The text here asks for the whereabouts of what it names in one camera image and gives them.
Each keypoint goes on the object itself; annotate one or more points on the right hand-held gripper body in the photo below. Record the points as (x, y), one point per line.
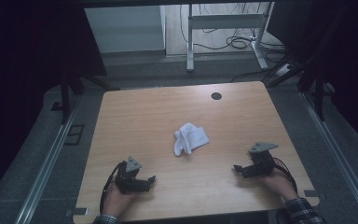
(261, 161)

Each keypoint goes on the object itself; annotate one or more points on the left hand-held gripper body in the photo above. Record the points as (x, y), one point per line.
(128, 179)

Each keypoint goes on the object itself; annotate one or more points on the white sock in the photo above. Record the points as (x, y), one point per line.
(190, 140)

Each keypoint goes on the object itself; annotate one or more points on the person's right hand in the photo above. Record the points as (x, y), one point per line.
(278, 183)

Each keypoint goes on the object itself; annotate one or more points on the black round table grommet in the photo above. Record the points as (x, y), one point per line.
(216, 96)

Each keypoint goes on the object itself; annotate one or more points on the black metal stand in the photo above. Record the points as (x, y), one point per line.
(319, 93)
(65, 96)

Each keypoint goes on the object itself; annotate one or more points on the white power strip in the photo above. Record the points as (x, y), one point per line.
(283, 70)

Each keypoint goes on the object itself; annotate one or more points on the small black floor plate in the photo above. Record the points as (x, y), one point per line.
(57, 106)

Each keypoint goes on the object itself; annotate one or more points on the dark curtain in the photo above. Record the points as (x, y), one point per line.
(348, 46)

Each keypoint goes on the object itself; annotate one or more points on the pale grey cabinet panel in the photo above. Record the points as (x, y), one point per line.
(124, 29)

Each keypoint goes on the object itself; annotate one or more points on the metal floor rail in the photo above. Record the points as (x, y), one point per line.
(335, 149)
(45, 168)

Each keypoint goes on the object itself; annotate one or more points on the white metal desk frame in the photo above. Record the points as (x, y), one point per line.
(223, 21)

